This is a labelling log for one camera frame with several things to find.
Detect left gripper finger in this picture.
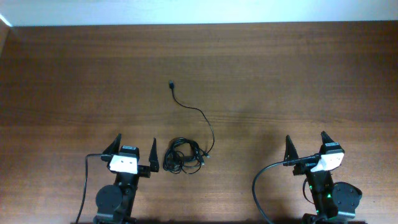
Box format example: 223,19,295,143
103,133,122,155
149,138,159,172

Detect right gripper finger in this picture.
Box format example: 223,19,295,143
320,131,334,144
284,135,299,162

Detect long black USB cable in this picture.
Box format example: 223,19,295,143
168,80,216,159

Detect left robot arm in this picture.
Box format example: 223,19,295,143
93,134,159,224

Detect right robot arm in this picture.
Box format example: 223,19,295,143
284,131,363,223

